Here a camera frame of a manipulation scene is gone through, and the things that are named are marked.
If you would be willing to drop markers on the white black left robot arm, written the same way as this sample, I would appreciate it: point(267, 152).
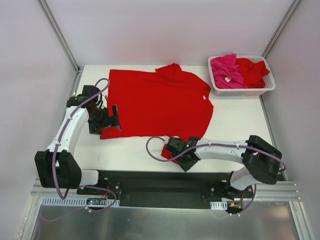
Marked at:
point(56, 166)

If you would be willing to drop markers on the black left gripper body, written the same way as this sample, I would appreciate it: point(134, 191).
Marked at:
point(110, 120)

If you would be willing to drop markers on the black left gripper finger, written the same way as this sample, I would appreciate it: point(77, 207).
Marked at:
point(115, 118)
point(95, 129)

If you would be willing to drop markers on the red t shirt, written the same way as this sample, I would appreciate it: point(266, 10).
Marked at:
point(252, 72)
point(168, 102)

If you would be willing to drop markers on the right aluminium frame post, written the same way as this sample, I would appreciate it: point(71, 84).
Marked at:
point(293, 7)

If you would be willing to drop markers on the white perforated plastic basket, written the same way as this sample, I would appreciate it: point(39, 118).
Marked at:
point(268, 79)

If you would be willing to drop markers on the pink t shirt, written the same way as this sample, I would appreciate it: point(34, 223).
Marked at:
point(226, 73)

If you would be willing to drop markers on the aluminium frame post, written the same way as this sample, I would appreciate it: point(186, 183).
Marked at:
point(293, 7)
point(58, 33)

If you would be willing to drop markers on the left white cable duct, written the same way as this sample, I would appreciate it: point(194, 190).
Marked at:
point(79, 202)

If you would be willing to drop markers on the white cable duct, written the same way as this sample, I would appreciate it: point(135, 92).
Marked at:
point(79, 202)
point(219, 205)

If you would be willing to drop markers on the right white cable duct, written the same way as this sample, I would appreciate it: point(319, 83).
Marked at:
point(219, 205)

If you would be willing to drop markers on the left aluminium frame post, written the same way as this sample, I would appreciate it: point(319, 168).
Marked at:
point(58, 33)

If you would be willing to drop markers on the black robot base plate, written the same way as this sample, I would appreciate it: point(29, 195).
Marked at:
point(147, 189)

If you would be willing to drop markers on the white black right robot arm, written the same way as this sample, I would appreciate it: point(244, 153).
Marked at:
point(261, 161)

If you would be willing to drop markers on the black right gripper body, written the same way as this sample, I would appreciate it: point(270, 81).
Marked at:
point(186, 162)

